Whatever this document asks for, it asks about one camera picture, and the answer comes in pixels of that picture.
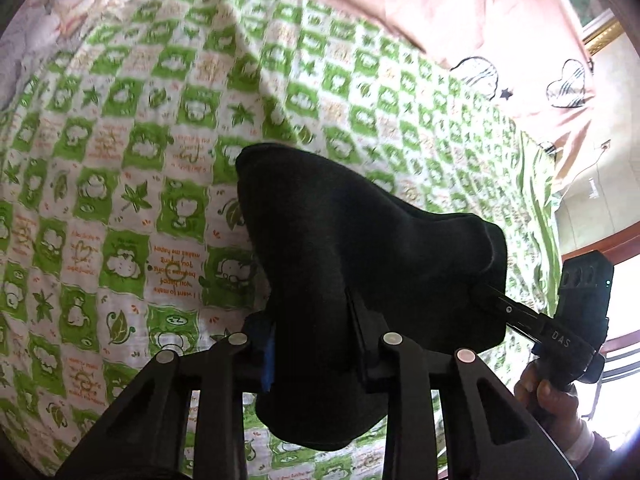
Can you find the black pants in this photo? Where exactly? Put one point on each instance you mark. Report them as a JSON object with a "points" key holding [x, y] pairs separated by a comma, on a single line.
{"points": [[350, 240]]}

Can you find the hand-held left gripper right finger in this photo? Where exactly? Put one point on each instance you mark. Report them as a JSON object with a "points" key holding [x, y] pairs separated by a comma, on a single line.
{"points": [[370, 360]]}

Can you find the green checkered bed sheet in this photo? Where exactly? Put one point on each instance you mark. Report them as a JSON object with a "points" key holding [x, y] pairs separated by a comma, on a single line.
{"points": [[125, 160]]}

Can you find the gold trimmed frame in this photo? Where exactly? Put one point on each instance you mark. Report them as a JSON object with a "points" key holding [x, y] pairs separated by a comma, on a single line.
{"points": [[602, 32]]}

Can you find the pink quilt with heart print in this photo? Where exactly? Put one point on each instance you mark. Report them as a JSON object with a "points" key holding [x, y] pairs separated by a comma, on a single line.
{"points": [[450, 10]]}

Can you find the pale floral blanket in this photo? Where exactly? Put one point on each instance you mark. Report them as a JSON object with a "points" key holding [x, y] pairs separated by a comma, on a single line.
{"points": [[30, 45]]}

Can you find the brown window frame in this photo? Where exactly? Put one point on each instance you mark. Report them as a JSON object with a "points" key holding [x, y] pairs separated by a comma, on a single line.
{"points": [[625, 237]]}

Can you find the person's right forearm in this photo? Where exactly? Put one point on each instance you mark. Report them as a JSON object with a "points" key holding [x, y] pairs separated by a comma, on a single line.
{"points": [[595, 460]]}

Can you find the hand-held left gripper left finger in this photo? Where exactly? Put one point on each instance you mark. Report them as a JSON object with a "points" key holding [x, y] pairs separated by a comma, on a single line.
{"points": [[267, 360]]}

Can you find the person's right hand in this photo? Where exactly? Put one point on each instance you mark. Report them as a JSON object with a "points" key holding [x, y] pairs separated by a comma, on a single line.
{"points": [[555, 405]]}

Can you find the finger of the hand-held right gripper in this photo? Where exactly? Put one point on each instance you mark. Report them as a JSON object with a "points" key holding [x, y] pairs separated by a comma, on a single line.
{"points": [[515, 310]]}

